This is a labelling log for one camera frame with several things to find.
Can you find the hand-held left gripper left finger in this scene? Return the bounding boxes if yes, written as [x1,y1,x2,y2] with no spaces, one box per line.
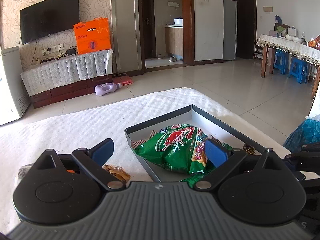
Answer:
[32,138,125,190]

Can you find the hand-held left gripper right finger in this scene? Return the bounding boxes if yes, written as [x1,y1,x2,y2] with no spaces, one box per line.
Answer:
[195,139,285,190]

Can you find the brown snack packet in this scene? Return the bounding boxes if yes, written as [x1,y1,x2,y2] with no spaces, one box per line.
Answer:
[102,164,132,182]

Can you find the brown foil candy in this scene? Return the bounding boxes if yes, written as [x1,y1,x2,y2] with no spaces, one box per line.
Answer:
[242,142,256,155]

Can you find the green shrimp snack bag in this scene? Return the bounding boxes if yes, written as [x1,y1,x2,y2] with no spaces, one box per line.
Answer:
[134,123,234,175]

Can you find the dark grey cardboard box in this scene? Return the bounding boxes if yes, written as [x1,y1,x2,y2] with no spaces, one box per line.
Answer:
[124,104,292,182]

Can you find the silver snack packet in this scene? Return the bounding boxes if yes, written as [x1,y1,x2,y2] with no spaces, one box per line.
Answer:
[17,163,35,180]

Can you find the blue plastic bag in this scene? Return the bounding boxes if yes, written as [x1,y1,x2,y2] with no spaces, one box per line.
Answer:
[282,119,320,153]

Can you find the purple detergent bottle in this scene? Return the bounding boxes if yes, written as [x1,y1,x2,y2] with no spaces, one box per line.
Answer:
[94,82,122,97]

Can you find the dark wooden tv cabinet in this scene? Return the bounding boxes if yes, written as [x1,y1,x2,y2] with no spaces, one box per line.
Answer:
[30,74,125,109]

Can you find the blue plastic stool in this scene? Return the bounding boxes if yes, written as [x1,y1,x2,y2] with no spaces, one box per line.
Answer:
[273,50,288,75]
[287,57,310,84]

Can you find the white patterned cabinet cloth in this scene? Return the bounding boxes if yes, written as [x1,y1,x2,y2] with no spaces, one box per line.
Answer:
[20,49,114,97]

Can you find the wooden dining table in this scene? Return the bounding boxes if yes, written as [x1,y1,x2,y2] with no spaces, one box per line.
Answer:
[260,45,320,100]

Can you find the orange bag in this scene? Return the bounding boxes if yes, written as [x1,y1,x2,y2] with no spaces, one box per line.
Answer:
[309,35,320,49]

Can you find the white chest freezer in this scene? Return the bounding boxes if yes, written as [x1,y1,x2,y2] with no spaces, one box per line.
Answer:
[0,46,32,127]

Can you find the shoe rack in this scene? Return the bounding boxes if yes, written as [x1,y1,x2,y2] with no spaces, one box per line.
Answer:
[254,39,264,55]

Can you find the orange gift box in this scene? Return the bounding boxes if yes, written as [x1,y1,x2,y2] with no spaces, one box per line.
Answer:
[73,17,112,55]

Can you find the wooden kitchen cabinet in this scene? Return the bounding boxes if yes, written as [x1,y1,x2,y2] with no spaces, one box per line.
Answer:
[165,25,184,57]

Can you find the silver refrigerator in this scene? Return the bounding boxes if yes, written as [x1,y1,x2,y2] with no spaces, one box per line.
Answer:
[223,0,238,61]

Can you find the dark wooden door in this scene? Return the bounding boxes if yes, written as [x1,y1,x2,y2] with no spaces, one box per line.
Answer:
[232,0,257,60]

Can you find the white wall sockets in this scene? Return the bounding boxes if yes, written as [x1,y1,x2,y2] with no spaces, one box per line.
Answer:
[42,44,63,53]

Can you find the black wall television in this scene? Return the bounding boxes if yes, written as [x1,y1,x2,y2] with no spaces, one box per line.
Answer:
[19,0,80,45]

